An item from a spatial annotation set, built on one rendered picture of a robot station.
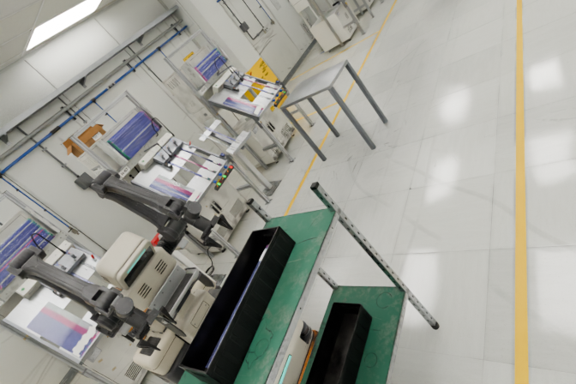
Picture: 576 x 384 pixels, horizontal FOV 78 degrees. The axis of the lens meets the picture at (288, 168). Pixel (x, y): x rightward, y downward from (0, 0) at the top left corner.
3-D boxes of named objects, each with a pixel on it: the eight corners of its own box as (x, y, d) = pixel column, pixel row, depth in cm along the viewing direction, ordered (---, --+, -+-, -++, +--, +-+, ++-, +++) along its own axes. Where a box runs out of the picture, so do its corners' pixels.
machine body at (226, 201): (253, 206, 432) (218, 171, 408) (224, 255, 390) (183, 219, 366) (223, 213, 477) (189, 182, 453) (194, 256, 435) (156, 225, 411)
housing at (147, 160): (175, 143, 399) (172, 135, 388) (147, 173, 369) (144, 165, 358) (168, 141, 400) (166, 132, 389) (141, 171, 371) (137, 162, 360)
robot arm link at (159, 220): (105, 180, 171) (90, 195, 165) (105, 165, 160) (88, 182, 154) (186, 227, 174) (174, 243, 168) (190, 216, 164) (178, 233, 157)
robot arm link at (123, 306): (111, 287, 129) (93, 309, 124) (110, 279, 120) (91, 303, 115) (140, 303, 130) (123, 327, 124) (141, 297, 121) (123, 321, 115)
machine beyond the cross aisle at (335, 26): (377, 14, 715) (323, -77, 640) (367, 33, 665) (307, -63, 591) (326, 45, 809) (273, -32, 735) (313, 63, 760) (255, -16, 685)
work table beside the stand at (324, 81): (375, 149, 349) (329, 86, 318) (322, 161, 401) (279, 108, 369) (387, 120, 374) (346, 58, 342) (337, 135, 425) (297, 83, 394)
